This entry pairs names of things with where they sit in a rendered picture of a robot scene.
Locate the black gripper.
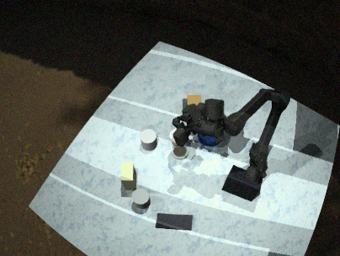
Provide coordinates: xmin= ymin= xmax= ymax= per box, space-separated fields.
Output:
xmin=172 ymin=103 xmax=208 ymax=147

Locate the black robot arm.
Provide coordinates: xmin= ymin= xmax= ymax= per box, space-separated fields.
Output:
xmin=182 ymin=88 xmax=290 ymax=184

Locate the grey cylinder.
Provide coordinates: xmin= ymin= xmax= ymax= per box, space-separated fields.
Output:
xmin=140 ymin=129 xmax=157 ymax=152
xmin=131 ymin=189 xmax=151 ymax=209

